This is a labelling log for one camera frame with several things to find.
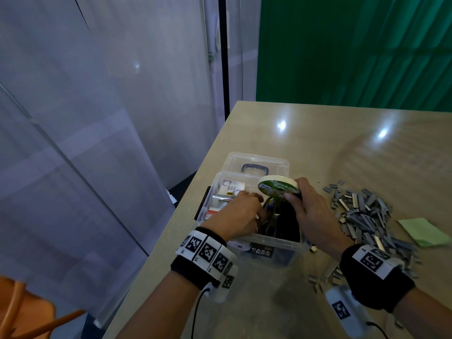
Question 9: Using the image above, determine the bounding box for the green sticky note pad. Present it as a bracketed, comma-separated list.
[397, 217, 452, 248]

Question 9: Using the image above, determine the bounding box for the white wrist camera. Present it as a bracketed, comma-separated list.
[210, 268, 237, 302]
[325, 286, 371, 339]

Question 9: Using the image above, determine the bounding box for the transparent storage box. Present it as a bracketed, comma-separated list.
[196, 169, 306, 267]

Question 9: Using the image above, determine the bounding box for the orange chair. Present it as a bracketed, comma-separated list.
[0, 275, 86, 339]

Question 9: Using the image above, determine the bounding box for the person's left hand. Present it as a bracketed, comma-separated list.
[201, 190, 266, 243]

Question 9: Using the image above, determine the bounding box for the transparent box lid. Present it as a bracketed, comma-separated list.
[222, 152, 291, 179]

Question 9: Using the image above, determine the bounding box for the pile of metal staple strips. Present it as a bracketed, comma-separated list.
[307, 180, 425, 288]

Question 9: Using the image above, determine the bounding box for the small white staple box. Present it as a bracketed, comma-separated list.
[219, 180, 247, 196]

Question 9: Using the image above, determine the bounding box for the black window post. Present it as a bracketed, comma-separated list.
[219, 0, 230, 113]

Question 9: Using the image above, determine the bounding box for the person's right hand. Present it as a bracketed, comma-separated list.
[282, 178, 354, 262]

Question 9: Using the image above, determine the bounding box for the black marker wristband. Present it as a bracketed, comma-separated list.
[171, 227, 239, 290]
[340, 243, 416, 313]

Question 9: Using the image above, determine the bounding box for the black camera cable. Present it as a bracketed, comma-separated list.
[191, 289, 209, 339]

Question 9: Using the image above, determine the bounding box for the person's right forearm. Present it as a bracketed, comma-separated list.
[395, 289, 452, 339]

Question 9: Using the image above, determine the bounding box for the green curtain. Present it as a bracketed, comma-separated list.
[256, 0, 452, 112]

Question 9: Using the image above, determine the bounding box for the person's left forearm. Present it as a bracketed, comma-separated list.
[116, 272, 202, 339]

